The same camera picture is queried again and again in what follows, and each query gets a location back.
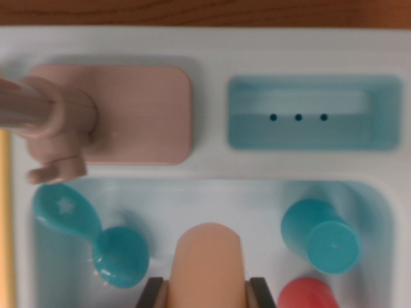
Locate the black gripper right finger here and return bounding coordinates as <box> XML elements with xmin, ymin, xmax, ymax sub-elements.
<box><xmin>245</xmin><ymin>277</ymin><xmax>278</xmax><ymax>308</ymax></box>

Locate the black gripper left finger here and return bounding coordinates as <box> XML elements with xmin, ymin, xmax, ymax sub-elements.
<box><xmin>136</xmin><ymin>277</ymin><xmax>171</xmax><ymax>308</ymax></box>

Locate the beige detergent bottle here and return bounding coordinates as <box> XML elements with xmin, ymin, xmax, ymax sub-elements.
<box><xmin>167</xmin><ymin>221</ymin><xmax>250</xmax><ymax>308</ymax></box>

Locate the light blue toy sink unit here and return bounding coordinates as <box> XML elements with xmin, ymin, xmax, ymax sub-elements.
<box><xmin>0</xmin><ymin>25</ymin><xmax>411</xmax><ymax>308</ymax></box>

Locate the red toy tumbler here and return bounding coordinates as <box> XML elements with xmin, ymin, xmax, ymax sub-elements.
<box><xmin>277</xmin><ymin>277</ymin><xmax>340</xmax><ymax>308</ymax></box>

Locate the teal dish brush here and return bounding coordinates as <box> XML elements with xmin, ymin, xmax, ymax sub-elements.
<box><xmin>33</xmin><ymin>182</ymin><xmax>150</xmax><ymax>289</ymax></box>

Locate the teal toy tumbler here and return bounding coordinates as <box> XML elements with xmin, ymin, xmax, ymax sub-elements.
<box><xmin>280</xmin><ymin>198</ymin><xmax>360</xmax><ymax>275</ymax></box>

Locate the yellow dish rack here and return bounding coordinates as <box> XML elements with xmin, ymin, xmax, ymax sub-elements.
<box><xmin>0</xmin><ymin>130</ymin><xmax>17</xmax><ymax>308</ymax></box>

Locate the grey toy faucet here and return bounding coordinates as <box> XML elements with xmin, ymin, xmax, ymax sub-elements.
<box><xmin>0</xmin><ymin>64</ymin><xmax>194</xmax><ymax>185</ymax></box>

